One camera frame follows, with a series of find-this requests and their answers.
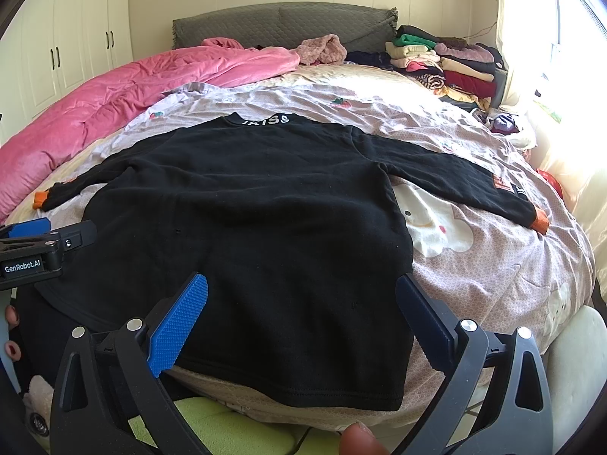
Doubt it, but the black long-sleeve shirt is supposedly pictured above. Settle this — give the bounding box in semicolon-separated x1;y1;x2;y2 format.
38;114;548;411

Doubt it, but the green clothing of person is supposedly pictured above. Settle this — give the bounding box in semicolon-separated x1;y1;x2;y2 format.
127;395;343;455

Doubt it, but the stack of folded clothes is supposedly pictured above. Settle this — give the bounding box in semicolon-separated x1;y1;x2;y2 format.
346;24;510;111

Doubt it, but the person's left hand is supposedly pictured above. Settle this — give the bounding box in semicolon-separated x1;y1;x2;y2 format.
3;303;23;362

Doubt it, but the person's right hand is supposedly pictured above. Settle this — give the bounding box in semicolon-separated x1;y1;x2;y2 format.
338;423;390;455

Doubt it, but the pink quilted duvet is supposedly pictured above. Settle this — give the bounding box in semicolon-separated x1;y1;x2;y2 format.
1;38;299;220

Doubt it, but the lilac patterned bed sheet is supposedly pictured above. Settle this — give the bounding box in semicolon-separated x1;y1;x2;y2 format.
1;65;596;351

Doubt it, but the red plastic bag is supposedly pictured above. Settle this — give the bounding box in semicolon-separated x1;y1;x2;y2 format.
537;169;564;199

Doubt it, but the white wardrobe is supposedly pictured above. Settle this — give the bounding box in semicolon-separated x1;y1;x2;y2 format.
1;0;133;143

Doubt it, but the purple white garment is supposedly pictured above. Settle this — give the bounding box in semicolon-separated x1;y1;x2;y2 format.
487;112;520;136

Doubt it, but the pink fuzzy garment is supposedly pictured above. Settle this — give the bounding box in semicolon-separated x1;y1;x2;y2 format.
295;34;347;66

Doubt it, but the grey quilted headboard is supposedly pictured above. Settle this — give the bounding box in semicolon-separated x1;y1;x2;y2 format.
172;2;398;52

